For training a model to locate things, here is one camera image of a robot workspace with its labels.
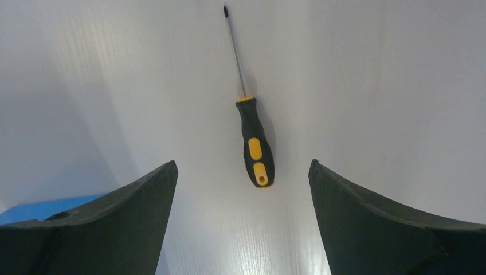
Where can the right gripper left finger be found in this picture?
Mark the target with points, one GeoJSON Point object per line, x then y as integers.
{"type": "Point", "coordinates": [121, 232]}

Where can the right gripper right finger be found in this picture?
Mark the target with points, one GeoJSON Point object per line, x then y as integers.
{"type": "Point", "coordinates": [364, 232]}

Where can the blue plastic bin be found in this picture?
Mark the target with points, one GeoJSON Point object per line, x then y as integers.
{"type": "Point", "coordinates": [43, 210]}

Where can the black yellow screwdriver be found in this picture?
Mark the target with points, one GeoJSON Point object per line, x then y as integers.
{"type": "Point", "coordinates": [257, 152]}

